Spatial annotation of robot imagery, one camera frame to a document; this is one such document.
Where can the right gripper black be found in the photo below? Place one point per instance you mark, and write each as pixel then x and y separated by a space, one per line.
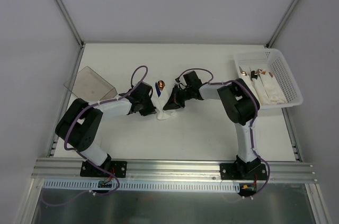
pixel 179 97

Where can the smoky transparent plastic container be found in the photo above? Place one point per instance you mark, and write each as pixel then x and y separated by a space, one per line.
pixel 90 86

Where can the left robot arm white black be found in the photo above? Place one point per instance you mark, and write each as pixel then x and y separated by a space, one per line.
pixel 80 123

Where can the rolled napkin bundle in basket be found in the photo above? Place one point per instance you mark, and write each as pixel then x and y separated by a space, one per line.
pixel 245 76

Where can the white plastic basket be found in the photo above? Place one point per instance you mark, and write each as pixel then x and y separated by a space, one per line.
pixel 273 61

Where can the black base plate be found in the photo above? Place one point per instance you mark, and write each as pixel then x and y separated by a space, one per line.
pixel 233 171
pixel 117 168

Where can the copper spoon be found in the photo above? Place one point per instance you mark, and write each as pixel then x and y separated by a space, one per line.
pixel 161 85

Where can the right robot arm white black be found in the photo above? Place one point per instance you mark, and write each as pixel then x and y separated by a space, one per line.
pixel 241 107

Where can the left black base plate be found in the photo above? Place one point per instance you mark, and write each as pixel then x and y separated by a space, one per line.
pixel 117 168

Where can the white slotted cable duct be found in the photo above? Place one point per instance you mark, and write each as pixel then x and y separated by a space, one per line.
pixel 228 187

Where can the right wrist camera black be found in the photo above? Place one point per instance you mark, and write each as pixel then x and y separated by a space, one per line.
pixel 192 80

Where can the aluminium front rail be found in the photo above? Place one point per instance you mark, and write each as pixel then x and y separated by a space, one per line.
pixel 174 170

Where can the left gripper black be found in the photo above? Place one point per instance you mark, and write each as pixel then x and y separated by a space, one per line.
pixel 148 109

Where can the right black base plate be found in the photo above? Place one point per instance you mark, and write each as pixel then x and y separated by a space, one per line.
pixel 233 171

